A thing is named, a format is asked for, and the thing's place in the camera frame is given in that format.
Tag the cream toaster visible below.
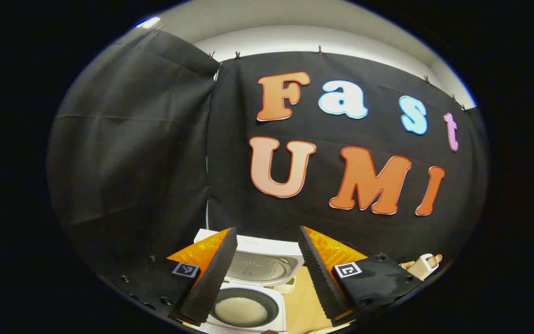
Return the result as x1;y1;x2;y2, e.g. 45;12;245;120
406;253;438;281

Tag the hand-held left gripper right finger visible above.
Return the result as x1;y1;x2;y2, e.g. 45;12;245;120
298;225;423;325

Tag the white rice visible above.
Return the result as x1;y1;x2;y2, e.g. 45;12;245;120
215;297;268;327

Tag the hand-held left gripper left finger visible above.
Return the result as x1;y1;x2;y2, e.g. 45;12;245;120
98;226;238;325

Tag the white rice cooker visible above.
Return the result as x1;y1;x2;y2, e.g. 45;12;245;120
193;229;305;334

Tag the white divided bean dish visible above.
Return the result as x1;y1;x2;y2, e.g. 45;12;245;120
274;277;296;294

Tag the black backdrop cloth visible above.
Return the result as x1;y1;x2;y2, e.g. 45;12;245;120
47;30;488;279

